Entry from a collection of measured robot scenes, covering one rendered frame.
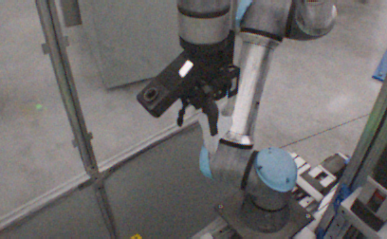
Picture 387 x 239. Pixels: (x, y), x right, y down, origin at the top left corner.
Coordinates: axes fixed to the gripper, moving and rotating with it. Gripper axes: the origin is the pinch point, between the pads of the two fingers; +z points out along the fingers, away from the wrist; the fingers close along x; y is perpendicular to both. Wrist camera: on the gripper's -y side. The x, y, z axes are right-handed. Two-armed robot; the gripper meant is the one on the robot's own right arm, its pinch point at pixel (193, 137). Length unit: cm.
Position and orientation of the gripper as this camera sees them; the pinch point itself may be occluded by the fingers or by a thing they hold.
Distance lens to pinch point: 62.1
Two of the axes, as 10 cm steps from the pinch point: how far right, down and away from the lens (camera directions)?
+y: 7.7, -4.2, 4.8
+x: -6.4, -5.1, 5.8
